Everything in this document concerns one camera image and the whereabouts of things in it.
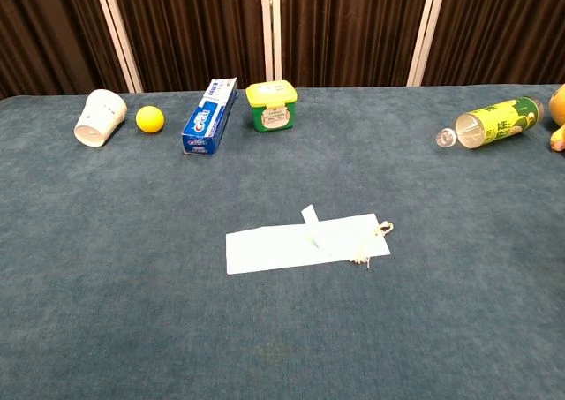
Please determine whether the white paper card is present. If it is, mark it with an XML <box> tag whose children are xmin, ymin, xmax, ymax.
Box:
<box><xmin>224</xmin><ymin>213</ymin><xmax>392</xmax><ymax>276</ymax></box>

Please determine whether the green container yellow lid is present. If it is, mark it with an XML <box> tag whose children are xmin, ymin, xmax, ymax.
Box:
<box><xmin>245</xmin><ymin>79</ymin><xmax>299</xmax><ymax>133</ymax></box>

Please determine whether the blue white toothpaste box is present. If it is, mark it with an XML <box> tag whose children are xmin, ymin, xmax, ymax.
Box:
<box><xmin>181</xmin><ymin>77</ymin><xmax>239</xmax><ymax>156</ymax></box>

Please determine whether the yellow ball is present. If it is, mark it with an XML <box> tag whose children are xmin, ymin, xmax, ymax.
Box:
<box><xmin>135</xmin><ymin>105</ymin><xmax>166</xmax><ymax>133</ymax></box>

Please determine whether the blue felt table cloth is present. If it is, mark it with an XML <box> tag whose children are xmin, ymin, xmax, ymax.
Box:
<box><xmin>0</xmin><ymin>83</ymin><xmax>565</xmax><ymax>400</ymax></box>

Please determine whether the dark curtain screen panel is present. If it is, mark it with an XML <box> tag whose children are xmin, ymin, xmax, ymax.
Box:
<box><xmin>269</xmin><ymin>0</ymin><xmax>447</xmax><ymax>88</ymax></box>
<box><xmin>408</xmin><ymin>0</ymin><xmax>565</xmax><ymax>87</ymax></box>
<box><xmin>0</xmin><ymin>0</ymin><xmax>145</xmax><ymax>101</ymax></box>
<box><xmin>92</xmin><ymin>0</ymin><xmax>273</xmax><ymax>93</ymax></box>

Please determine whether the white paper cup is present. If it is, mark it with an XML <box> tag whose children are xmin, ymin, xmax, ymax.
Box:
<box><xmin>72</xmin><ymin>88</ymin><xmax>129</xmax><ymax>147</ymax></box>

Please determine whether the plastic bottle green label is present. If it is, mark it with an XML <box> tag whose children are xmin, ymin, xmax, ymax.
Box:
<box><xmin>433</xmin><ymin>95</ymin><xmax>546</xmax><ymax>150</ymax></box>

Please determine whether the yellow plush duck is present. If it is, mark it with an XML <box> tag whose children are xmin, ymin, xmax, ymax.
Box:
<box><xmin>547</xmin><ymin>83</ymin><xmax>565</xmax><ymax>153</ymax></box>

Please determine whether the beige tag string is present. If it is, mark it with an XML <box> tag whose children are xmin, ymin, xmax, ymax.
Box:
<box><xmin>348</xmin><ymin>220</ymin><xmax>396</xmax><ymax>268</ymax></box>

